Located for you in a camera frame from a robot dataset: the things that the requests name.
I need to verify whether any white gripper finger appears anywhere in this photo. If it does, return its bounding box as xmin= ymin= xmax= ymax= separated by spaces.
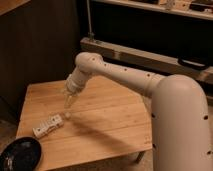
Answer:
xmin=64 ymin=93 xmax=71 ymax=108
xmin=68 ymin=95 xmax=78 ymax=105

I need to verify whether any dark ceramic bowl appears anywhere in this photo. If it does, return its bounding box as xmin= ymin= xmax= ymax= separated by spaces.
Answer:
xmin=0 ymin=137 xmax=42 ymax=171

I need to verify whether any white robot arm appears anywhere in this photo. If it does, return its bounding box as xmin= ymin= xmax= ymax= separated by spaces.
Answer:
xmin=65 ymin=52 xmax=213 ymax=171

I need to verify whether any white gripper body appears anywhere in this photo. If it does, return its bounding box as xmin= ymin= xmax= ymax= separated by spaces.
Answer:
xmin=65 ymin=70 xmax=88 ymax=96

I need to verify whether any wooden beam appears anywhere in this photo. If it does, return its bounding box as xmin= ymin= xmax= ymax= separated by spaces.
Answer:
xmin=80 ymin=37 xmax=213 ymax=85

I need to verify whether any black handle object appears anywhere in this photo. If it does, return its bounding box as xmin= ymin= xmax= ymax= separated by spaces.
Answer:
xmin=177 ymin=58 xmax=210 ymax=70

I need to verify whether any upper wooden shelf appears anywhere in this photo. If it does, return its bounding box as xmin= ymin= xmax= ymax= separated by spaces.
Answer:
xmin=93 ymin=0 xmax=213 ymax=21

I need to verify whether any wooden table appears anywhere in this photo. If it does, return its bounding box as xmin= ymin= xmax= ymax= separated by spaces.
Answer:
xmin=16 ymin=76 xmax=152 ymax=171

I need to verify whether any metal pole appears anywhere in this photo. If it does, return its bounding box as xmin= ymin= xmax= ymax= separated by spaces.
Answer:
xmin=86 ymin=0 xmax=94 ymax=41

